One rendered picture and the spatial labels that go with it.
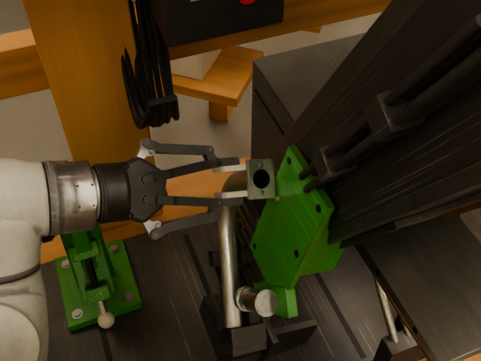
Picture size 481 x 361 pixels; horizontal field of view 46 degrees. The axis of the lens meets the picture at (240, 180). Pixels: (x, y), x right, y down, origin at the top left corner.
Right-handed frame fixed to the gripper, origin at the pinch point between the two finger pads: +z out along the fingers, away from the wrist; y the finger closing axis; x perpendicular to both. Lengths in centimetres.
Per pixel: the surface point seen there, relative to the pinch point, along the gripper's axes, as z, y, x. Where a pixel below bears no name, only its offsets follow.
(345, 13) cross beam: 33.5, 29.5, 17.7
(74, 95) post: -18.3, 15.0, 19.3
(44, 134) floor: -1, 24, 202
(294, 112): 10.2, 9.3, 1.0
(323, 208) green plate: 4.3, -3.9, -13.8
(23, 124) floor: -9, 30, 211
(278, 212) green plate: 4.3, -4.9, -2.3
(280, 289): 4.1, -15.7, -1.5
